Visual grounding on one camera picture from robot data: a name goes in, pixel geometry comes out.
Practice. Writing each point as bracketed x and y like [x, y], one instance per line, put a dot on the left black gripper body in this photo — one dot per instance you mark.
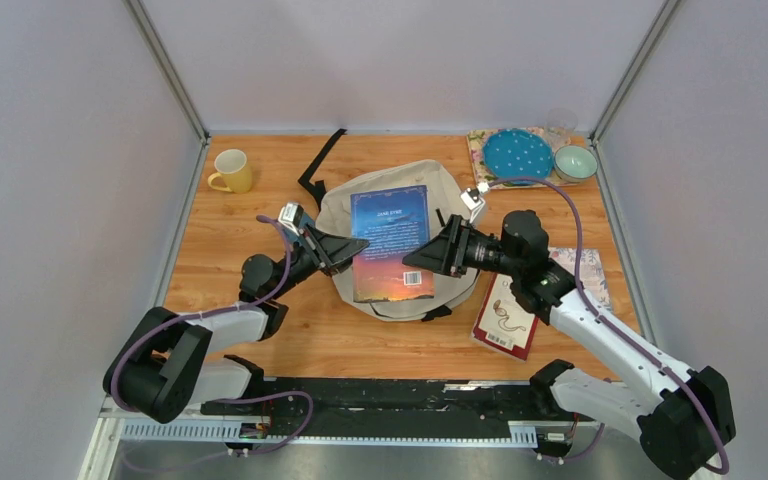
[302, 266]

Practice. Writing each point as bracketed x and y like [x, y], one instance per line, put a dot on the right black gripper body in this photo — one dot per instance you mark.
[476, 252]

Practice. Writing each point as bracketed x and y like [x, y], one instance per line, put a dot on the beige canvas backpack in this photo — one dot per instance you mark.
[443, 200]

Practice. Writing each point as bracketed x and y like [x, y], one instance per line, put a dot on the blue sunset cover book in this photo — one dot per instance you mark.
[395, 222]

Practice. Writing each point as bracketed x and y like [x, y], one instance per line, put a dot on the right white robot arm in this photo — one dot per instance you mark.
[680, 416]

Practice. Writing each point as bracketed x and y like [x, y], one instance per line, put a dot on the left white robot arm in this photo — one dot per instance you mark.
[163, 367]

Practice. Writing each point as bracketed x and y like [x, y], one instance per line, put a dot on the teal wallet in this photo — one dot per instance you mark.
[304, 223]

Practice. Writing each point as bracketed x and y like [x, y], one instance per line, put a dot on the red white cover book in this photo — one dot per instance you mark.
[502, 325]

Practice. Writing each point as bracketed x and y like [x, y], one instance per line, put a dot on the blue dotted plate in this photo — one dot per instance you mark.
[514, 153]

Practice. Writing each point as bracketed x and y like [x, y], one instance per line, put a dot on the floral tray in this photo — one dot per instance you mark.
[476, 139]

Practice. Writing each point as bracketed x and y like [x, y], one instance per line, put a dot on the floral cover notebook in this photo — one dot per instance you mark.
[591, 271]

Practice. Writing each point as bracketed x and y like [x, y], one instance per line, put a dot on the yellow mug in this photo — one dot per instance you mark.
[233, 172]

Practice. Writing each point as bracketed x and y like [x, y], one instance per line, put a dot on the light green bowl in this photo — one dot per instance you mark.
[575, 164]

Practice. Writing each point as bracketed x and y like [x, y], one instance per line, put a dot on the clear glass cup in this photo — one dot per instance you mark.
[559, 127]

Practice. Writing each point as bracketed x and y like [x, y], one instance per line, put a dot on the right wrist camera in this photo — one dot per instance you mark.
[473, 199]

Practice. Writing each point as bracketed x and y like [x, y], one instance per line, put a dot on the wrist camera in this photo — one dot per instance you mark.
[473, 199]
[291, 217]

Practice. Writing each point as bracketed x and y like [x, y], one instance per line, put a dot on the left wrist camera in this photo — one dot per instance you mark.
[291, 217]

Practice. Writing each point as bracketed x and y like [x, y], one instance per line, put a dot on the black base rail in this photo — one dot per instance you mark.
[389, 408]

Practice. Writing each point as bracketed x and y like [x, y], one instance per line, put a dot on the left aluminium frame post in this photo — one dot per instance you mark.
[147, 28]

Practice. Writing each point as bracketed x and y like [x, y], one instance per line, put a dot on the aluminium frame post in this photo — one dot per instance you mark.
[644, 51]
[147, 28]

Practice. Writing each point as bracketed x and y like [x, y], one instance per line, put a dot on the right aluminium frame post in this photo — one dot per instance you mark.
[644, 51]

